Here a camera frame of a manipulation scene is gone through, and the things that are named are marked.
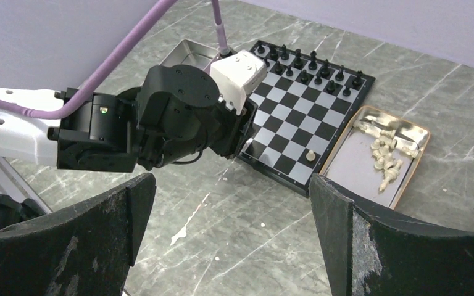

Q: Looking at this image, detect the black white chess board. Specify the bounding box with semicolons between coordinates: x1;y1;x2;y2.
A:
233;39;377;199

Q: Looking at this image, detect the black chess pieces row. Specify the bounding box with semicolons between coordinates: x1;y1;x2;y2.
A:
252;41;374;102

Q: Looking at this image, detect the yellow tray of white pieces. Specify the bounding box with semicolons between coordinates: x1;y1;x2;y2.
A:
320;105;431;209

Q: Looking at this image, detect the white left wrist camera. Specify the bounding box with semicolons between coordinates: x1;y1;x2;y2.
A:
209;50;267;115

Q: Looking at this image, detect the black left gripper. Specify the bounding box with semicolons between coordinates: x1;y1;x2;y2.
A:
196;98;259;159

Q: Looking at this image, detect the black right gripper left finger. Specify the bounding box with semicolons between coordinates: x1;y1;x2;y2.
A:
0;173;156;295

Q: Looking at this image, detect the white chess piece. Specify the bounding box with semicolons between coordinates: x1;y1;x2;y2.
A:
306;150;316;162

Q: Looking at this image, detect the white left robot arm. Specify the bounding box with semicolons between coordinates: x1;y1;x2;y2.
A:
0;62;266;173

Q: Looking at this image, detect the silver metal tray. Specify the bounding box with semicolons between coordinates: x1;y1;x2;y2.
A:
159;39;219;72

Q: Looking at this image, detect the pile of white pieces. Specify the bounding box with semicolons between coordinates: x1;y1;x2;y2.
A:
370;129;420;192

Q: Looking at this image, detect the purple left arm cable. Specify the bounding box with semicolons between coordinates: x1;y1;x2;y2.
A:
0;0;231;120

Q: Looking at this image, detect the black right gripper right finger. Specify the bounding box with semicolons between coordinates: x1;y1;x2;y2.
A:
309;174;474;295

